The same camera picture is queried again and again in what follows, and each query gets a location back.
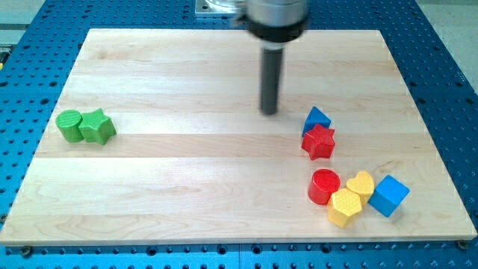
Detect light wooden board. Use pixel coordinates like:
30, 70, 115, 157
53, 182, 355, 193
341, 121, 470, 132
1, 28, 477, 246

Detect green star block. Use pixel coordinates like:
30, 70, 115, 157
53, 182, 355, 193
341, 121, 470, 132
78, 108, 117, 145

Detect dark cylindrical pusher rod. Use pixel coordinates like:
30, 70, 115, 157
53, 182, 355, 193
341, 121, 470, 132
260, 41, 284, 115

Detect red star block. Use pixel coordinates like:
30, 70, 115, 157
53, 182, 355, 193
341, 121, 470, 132
302, 124, 335, 161

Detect green cylinder block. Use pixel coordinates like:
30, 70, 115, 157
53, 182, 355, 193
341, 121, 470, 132
55, 110, 84, 143

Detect yellow hexagon block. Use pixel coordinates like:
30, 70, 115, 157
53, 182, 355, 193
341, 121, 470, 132
326, 188, 362, 228

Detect red cylinder block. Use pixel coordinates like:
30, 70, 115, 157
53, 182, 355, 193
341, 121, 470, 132
308, 169, 341, 205

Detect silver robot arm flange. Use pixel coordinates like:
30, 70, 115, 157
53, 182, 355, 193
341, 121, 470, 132
232, 0, 309, 43

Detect blue triangle block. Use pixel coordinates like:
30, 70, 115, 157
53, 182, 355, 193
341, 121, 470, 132
302, 106, 332, 136

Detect yellow heart block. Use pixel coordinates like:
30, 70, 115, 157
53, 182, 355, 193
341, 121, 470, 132
346, 170, 375, 205

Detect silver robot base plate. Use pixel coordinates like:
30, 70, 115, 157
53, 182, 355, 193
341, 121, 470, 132
195, 0, 245, 16

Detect blue cube block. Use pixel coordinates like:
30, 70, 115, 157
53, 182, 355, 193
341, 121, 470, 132
368, 175, 410, 217

